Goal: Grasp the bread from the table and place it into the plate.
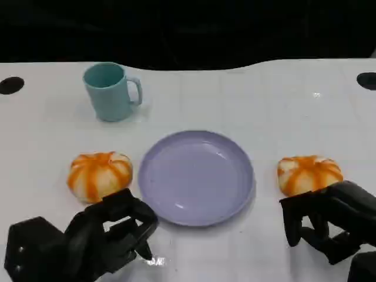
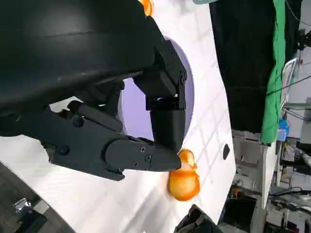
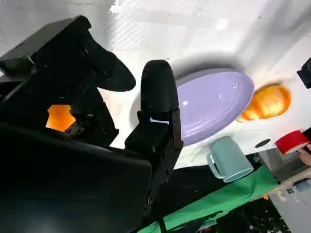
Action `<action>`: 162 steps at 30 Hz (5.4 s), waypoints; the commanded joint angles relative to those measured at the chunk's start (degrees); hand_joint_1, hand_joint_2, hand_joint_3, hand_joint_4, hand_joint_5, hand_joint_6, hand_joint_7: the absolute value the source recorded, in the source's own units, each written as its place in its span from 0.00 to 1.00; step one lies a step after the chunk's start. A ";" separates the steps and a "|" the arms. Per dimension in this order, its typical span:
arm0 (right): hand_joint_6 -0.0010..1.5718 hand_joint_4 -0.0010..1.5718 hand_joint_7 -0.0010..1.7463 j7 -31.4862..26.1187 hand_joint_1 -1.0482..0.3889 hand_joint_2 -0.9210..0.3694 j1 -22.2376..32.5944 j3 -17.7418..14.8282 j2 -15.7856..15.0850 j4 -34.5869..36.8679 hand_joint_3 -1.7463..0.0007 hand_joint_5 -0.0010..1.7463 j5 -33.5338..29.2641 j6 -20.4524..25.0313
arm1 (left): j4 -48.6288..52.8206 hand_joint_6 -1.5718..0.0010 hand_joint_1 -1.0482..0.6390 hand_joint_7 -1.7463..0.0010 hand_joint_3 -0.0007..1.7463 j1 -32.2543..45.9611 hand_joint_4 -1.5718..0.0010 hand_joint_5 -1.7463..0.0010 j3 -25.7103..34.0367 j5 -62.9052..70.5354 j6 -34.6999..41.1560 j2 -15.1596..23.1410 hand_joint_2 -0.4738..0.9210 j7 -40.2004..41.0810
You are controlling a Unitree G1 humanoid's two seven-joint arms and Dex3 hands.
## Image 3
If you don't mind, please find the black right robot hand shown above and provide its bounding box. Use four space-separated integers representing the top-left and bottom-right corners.
0 15 184 233

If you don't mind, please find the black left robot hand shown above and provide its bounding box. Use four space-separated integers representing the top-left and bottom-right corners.
296 57 311 89

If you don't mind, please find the orange white toy bread roll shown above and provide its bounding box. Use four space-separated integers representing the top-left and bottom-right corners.
236 83 292 123
46 104 77 133

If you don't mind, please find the red tape roll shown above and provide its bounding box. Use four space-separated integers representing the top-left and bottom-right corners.
275 130 310 155

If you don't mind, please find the person's hand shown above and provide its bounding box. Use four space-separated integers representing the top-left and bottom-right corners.
297 143 311 167

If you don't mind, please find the black table grommet hole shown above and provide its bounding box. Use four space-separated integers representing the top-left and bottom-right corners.
254 138 272 149

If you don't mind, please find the lilac plate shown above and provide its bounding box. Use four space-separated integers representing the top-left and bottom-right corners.
175 68 256 147

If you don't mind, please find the pale green mug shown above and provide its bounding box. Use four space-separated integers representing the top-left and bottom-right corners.
206 135 254 183

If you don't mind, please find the grey cabinet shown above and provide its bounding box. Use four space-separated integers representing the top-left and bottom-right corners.
266 178 311 233

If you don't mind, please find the green cloth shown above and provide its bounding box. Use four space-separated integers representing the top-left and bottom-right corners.
143 165 279 232

